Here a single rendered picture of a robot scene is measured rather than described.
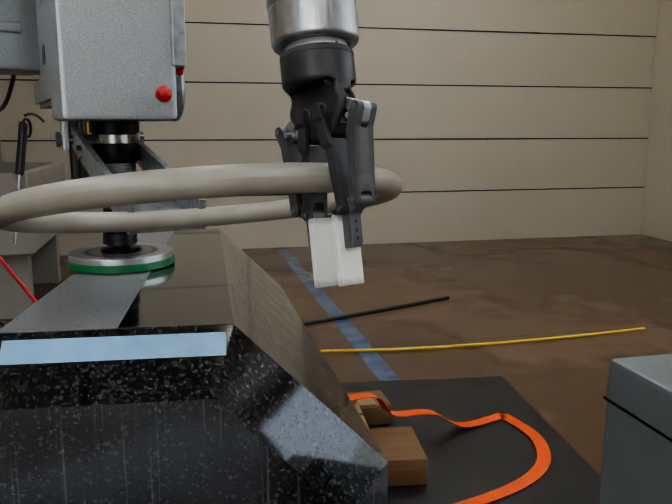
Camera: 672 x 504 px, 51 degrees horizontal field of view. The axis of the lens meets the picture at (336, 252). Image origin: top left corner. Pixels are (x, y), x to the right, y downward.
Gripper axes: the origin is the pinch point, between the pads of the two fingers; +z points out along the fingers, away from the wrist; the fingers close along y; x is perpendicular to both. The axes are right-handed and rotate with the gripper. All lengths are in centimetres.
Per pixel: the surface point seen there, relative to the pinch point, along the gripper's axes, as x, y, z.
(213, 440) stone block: -4.1, 34.5, 24.0
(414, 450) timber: -115, 103, 62
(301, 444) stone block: -16.2, 30.4, 27.0
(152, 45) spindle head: -19, 69, -45
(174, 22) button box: -22, 66, -49
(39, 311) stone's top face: 9, 62, 4
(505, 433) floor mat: -164, 104, 68
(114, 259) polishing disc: -12, 80, -4
